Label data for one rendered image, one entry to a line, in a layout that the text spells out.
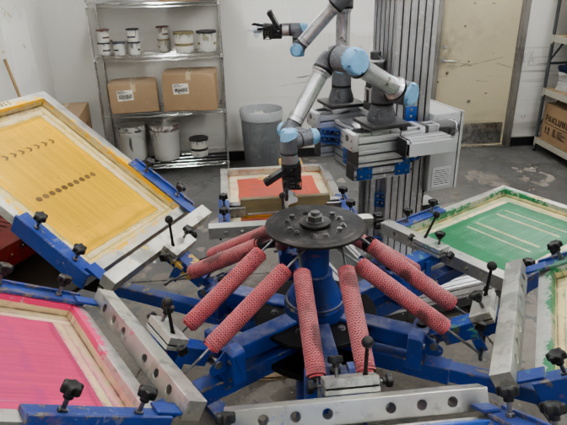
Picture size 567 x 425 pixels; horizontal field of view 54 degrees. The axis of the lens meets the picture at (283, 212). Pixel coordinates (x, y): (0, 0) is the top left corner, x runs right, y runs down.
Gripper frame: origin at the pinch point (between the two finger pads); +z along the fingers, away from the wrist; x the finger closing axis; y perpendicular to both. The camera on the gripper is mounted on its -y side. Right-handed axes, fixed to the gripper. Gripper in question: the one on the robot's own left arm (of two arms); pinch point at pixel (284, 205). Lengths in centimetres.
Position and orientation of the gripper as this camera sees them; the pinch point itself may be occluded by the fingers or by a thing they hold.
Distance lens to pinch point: 251.7
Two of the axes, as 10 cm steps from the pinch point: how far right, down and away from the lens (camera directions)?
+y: 9.9, -0.6, 0.9
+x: -1.1, -4.0, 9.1
